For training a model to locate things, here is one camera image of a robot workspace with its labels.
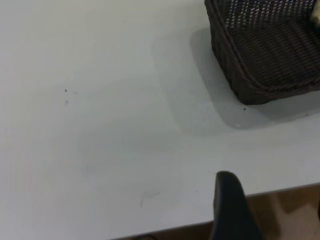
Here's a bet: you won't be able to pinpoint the black wicker basket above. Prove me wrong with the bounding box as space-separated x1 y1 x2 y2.
204 0 320 106

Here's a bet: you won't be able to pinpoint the striped golden bread roll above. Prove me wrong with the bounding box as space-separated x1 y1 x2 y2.
309 3 320 29

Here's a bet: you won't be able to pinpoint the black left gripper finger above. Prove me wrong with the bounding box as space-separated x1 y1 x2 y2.
209 170 264 240

